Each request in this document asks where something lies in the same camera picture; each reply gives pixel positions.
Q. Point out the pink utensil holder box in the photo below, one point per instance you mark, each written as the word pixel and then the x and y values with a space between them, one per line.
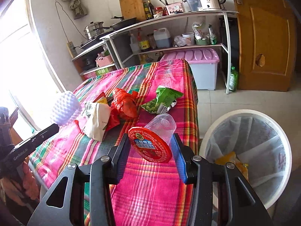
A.
pixel 175 8

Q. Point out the steel steamer pot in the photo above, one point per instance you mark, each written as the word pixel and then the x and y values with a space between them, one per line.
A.
pixel 94 29

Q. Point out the pink basket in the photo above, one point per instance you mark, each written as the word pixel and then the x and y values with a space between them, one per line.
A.
pixel 104 60

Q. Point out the red plastic bag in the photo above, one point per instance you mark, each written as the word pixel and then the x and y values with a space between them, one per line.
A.
pixel 123 106

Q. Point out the yellow label oil bottle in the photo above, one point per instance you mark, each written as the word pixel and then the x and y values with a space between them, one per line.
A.
pixel 143 42

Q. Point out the green snack bag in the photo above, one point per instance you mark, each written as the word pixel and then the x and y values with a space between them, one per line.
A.
pixel 165 100

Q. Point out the clear plastic container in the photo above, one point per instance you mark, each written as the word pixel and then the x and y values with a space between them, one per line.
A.
pixel 194 5

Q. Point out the dark sauce bottle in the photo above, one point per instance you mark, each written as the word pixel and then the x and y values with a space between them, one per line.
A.
pixel 151 8

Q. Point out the white foam fruit net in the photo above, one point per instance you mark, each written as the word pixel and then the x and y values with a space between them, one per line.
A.
pixel 66 109

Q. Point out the wooden door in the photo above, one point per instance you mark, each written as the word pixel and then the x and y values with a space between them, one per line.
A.
pixel 267 40

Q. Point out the pink plaid tablecloth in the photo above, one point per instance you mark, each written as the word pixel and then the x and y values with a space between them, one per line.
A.
pixel 149 193

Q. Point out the black frying pan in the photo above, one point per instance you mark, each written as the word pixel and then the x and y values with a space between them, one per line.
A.
pixel 122 23

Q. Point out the white paper bag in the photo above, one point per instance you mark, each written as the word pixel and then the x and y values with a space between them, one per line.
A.
pixel 97 115

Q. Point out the clear cup with red lid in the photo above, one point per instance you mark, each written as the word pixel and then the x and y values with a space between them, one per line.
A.
pixel 152 141

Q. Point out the yellow snack packet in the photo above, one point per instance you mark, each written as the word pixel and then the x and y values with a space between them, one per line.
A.
pixel 101 99

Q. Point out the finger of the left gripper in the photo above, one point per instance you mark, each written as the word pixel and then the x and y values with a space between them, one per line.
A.
pixel 29 145

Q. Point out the green bottle on floor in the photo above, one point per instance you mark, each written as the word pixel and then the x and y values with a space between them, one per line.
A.
pixel 233 79

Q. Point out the pink lidded storage box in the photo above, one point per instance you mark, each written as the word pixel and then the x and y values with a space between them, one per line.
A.
pixel 203 63

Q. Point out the power strip on wall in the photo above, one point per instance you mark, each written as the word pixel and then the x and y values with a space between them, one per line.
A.
pixel 71 49

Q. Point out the white trash bin with liner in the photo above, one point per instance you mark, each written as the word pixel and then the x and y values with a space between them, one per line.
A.
pixel 257 140

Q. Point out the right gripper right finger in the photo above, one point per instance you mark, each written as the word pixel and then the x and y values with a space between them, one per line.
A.
pixel 198 172

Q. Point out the wooden cutting board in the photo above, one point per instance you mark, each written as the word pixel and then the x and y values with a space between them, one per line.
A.
pixel 132 8

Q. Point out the white oil jug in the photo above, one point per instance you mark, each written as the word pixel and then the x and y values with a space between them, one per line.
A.
pixel 162 38

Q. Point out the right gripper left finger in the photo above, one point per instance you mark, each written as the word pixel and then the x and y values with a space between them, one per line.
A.
pixel 105 171

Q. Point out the white lidded tub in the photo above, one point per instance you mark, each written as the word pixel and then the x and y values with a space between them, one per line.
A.
pixel 189 38

